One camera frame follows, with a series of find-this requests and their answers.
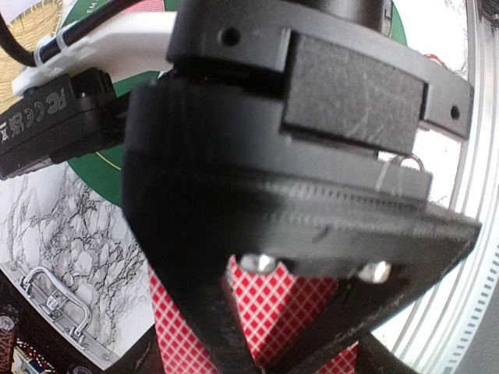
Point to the aluminium poker case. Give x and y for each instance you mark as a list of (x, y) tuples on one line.
[(48, 337)]

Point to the woven bamboo tray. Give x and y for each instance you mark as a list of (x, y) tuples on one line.
[(23, 24)]

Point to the red backed card deck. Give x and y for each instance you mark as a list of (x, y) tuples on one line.
[(274, 310)]

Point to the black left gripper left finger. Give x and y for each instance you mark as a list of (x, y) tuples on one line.
[(143, 357)]

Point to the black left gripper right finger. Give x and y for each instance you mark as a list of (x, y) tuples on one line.
[(374, 358)]

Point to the green round poker mat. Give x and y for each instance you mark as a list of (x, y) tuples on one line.
[(101, 171)]

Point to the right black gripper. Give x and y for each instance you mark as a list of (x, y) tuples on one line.
[(262, 141)]

